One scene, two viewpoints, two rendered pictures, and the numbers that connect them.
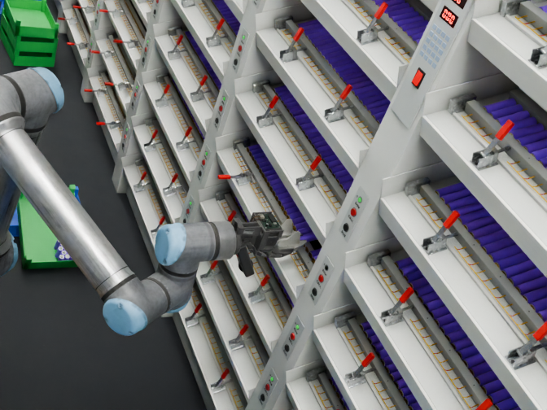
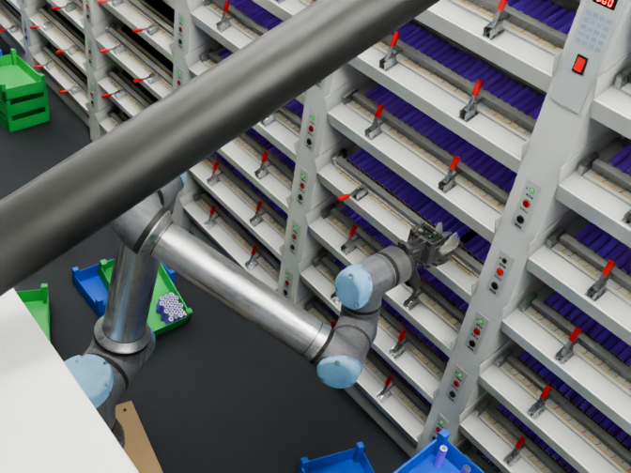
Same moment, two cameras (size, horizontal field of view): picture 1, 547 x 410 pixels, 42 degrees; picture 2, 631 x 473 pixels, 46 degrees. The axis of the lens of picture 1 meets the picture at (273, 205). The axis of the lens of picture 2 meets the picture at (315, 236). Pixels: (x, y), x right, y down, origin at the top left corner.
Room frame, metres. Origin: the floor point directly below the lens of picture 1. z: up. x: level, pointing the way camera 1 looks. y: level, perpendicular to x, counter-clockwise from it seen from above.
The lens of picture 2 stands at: (0.01, 0.49, 1.92)
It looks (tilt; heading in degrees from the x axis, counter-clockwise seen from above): 38 degrees down; 350
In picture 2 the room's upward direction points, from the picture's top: 10 degrees clockwise
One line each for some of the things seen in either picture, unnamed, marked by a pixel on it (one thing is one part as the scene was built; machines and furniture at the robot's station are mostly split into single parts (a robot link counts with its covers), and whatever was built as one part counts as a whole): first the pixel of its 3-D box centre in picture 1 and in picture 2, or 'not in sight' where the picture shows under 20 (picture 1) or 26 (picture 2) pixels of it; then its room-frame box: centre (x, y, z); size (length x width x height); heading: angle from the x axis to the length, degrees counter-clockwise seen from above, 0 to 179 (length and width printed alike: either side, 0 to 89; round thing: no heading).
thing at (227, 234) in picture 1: (220, 239); (392, 265); (1.31, 0.08, 0.82); 0.10 x 0.05 x 0.09; 39
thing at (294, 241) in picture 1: (294, 240); (451, 241); (1.41, -0.08, 0.83); 0.09 x 0.03 x 0.06; 124
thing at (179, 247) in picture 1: (185, 244); (365, 281); (1.25, 0.15, 0.81); 0.12 x 0.09 x 0.10; 129
